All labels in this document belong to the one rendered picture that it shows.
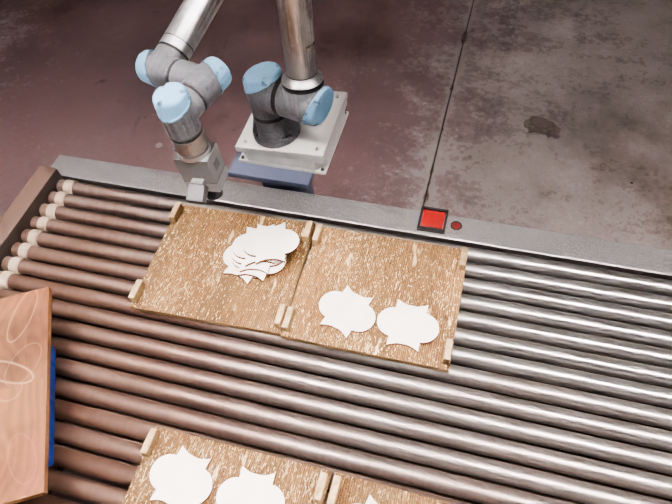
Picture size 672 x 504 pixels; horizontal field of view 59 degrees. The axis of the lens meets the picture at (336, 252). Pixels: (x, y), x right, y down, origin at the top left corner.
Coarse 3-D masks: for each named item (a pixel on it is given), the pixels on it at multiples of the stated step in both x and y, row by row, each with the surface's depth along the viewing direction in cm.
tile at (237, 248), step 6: (252, 228) 160; (246, 234) 159; (234, 240) 158; (240, 240) 158; (234, 246) 157; (240, 246) 156; (234, 252) 155; (240, 252) 155; (240, 258) 155; (246, 258) 154; (252, 258) 154; (246, 264) 153
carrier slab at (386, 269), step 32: (320, 256) 157; (352, 256) 156; (384, 256) 155; (416, 256) 155; (448, 256) 154; (320, 288) 151; (352, 288) 150; (384, 288) 150; (416, 288) 149; (448, 288) 148; (320, 320) 146; (448, 320) 143; (352, 352) 141; (384, 352) 139; (416, 352) 139
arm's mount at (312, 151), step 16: (336, 96) 190; (336, 112) 187; (304, 128) 184; (320, 128) 183; (336, 128) 187; (240, 144) 184; (256, 144) 183; (304, 144) 180; (320, 144) 179; (336, 144) 190; (240, 160) 188; (256, 160) 187; (272, 160) 184; (288, 160) 182; (304, 160) 180; (320, 160) 178
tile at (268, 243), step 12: (264, 228) 158; (276, 228) 158; (252, 240) 156; (264, 240) 156; (276, 240) 156; (288, 240) 155; (252, 252) 154; (264, 252) 154; (276, 252) 153; (288, 252) 153
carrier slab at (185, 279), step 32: (192, 224) 166; (224, 224) 166; (256, 224) 165; (288, 224) 164; (160, 256) 161; (192, 256) 160; (288, 256) 158; (160, 288) 154; (192, 288) 154; (224, 288) 153; (256, 288) 152; (288, 288) 152; (224, 320) 147; (256, 320) 147
